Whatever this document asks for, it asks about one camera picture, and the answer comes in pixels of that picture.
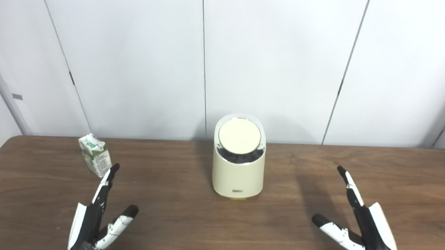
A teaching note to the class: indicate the white green milk carton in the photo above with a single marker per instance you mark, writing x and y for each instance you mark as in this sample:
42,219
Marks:
97,158

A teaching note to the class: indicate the round cream bin lid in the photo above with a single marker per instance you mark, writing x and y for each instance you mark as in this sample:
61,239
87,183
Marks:
239,136

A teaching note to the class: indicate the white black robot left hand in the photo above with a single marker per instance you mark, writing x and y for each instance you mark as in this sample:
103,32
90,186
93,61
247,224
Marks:
85,225

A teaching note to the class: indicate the black bin liner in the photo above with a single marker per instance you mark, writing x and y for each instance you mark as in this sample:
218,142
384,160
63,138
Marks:
239,157

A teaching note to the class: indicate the small grey wall tag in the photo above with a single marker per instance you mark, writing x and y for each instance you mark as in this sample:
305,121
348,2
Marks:
17,97

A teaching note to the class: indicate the cream-colored trash bin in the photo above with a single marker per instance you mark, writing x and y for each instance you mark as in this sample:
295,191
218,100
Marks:
236,178

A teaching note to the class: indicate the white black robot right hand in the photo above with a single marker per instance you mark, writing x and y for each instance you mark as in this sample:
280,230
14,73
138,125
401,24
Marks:
375,242

